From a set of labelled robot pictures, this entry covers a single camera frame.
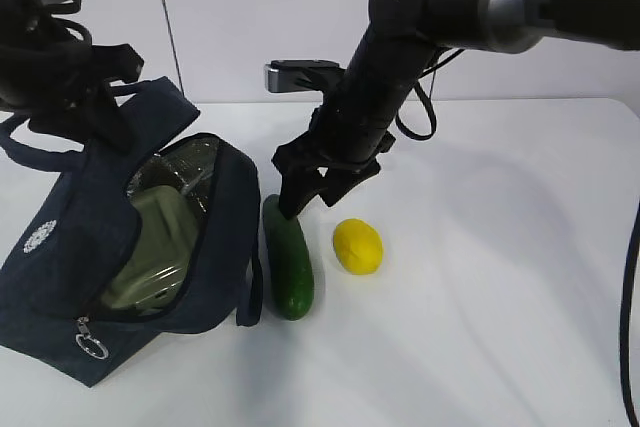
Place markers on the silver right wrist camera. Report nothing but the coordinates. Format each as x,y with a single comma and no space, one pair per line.
290,76

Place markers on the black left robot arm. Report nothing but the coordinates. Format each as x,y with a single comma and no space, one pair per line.
11,8

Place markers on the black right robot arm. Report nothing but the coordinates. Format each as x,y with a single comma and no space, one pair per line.
405,40

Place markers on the green cucumber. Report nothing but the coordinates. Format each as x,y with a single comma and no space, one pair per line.
291,271

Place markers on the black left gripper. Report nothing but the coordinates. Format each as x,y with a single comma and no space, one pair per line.
56,78

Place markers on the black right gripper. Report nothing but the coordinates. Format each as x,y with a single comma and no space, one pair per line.
338,150

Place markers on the yellow lemon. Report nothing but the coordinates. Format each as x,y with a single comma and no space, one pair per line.
358,247

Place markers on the glass container with green lid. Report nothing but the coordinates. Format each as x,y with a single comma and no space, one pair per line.
158,266

